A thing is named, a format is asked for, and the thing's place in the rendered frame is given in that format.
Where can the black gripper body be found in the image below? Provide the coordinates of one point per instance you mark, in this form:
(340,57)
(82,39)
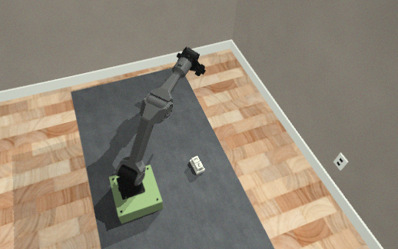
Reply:
(197,67)

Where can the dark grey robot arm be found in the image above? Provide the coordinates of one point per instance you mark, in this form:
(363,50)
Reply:
(157,107)

